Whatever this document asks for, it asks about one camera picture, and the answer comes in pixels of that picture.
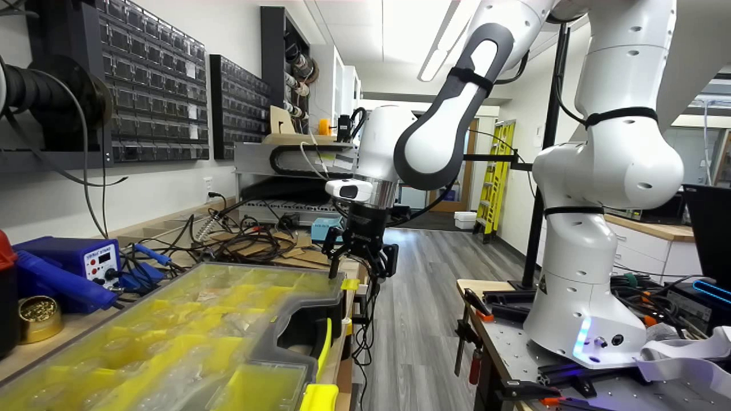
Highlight dark wall shelf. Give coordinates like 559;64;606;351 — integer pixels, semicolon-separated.
259;5;315;139

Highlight dark parts drawer cabinet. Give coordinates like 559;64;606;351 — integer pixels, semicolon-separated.
207;52;275;162
88;0;212;167

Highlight black box blue trim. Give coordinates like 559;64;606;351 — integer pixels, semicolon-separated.
661;277;731;338

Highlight wooden block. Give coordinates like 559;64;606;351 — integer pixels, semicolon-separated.
264;102;300;139

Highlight yellow ladder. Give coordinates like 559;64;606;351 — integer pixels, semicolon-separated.
475;120;519;237

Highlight perforated robot mounting table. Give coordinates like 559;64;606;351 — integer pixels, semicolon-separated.
455;277;731;411

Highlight bench cable tangle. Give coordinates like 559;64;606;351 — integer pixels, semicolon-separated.
128;191;323;269

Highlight clear plastic parts box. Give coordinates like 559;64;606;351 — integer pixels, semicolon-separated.
0;261;345;411

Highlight black clamp orange tip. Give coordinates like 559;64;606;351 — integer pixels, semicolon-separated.
455;289;499;384

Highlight black organizer case yellow bins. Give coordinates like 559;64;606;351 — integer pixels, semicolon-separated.
0;261;363;411

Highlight grey benchtop machine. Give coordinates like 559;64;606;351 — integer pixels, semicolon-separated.
231;134;360;206

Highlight ceiling light panel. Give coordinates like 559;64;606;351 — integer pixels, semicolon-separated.
416;0;489;84

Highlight blue soldering station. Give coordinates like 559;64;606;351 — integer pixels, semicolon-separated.
13;236;124;292

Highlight black laptop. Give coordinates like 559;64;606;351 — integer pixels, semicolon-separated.
682;180;731;292

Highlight black wire spool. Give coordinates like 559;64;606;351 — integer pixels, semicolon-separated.
0;54;128;237

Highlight black pole stand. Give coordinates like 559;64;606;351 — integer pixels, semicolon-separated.
464;20;573;303

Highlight white counter wooden top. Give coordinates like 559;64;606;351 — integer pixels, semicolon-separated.
602;213;704;281

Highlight teal box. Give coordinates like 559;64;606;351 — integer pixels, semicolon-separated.
308;217;343;244

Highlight red and black toolbox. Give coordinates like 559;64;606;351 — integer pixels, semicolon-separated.
0;228;21;362

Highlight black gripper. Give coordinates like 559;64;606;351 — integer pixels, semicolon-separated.
320;203;404;283

